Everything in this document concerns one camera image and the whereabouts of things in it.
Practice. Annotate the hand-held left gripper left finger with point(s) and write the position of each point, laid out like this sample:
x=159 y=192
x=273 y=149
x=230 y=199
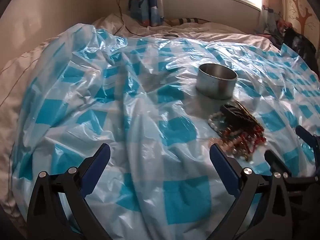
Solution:
x=96 y=165

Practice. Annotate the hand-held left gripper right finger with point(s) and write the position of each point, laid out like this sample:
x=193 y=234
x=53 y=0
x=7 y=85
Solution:
x=225 y=170

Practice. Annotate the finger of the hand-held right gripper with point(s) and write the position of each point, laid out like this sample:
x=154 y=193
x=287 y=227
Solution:
x=273 y=159
x=303 y=133

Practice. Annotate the round metal tin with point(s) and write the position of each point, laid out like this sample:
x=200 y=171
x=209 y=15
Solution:
x=215 y=87

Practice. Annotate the blue white checkered plastic sheet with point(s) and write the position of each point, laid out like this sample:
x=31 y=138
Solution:
x=150 y=130

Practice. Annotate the black plastic bag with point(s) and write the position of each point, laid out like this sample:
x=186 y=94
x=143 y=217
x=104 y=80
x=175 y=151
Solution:
x=297 y=45

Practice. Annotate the red patterned cloth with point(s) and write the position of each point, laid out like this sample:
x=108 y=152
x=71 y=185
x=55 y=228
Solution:
x=283 y=25

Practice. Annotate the pale cartoon curtain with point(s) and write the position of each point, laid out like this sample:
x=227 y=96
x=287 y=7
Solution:
x=270 y=17

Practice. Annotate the round metal tin lid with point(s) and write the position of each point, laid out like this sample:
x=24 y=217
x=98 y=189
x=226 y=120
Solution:
x=170 y=36

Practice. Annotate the striped pillow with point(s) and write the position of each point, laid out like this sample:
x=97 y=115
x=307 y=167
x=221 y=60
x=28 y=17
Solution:
x=187 y=20

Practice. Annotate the blue cartoon curtain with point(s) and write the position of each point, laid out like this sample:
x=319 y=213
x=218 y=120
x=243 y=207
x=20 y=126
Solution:
x=150 y=5

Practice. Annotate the tree wall decal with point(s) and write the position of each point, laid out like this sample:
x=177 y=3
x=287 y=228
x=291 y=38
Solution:
x=300 y=15

